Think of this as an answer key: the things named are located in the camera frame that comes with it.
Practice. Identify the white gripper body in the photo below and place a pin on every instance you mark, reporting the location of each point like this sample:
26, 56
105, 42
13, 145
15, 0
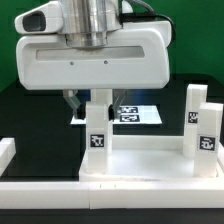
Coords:
135, 57

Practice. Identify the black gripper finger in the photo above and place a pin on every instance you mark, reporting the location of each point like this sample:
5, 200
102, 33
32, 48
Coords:
73, 102
114, 108

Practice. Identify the white desk tabletop tray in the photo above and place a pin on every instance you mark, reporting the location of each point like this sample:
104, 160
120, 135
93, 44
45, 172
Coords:
147, 158

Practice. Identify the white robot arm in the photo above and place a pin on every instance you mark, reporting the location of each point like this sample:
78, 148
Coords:
70, 45

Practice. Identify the white marker base plate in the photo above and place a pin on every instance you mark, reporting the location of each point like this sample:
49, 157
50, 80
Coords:
127, 115

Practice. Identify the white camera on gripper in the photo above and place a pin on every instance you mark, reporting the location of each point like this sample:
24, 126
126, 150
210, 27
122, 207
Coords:
45, 19

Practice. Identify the white L-shaped fence wall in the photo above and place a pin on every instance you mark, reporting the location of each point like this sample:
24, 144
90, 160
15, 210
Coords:
108, 194

